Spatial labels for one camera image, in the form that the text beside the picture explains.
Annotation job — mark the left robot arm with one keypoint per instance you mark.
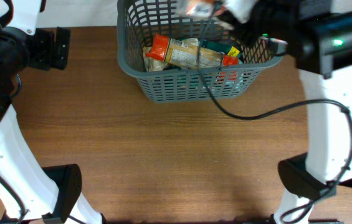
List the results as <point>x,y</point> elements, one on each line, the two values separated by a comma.
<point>29,191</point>

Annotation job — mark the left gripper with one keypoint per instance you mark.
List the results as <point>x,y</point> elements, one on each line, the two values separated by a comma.
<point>61,48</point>

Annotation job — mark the orange spaghetti packet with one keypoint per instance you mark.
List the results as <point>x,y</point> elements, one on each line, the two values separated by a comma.
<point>182,54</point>

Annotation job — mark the green coffee sachet bag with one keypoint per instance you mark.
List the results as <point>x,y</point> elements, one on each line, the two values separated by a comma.
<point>219,47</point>

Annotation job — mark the beige paper pouch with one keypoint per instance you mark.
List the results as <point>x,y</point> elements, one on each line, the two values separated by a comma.
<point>153,65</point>

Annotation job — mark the grey plastic basket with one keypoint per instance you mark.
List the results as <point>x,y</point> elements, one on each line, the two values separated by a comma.
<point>137,24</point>

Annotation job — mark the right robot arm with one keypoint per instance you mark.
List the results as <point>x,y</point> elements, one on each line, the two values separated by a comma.
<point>321,43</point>

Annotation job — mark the tissue multipack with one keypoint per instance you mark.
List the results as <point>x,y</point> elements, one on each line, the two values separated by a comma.
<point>199,9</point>

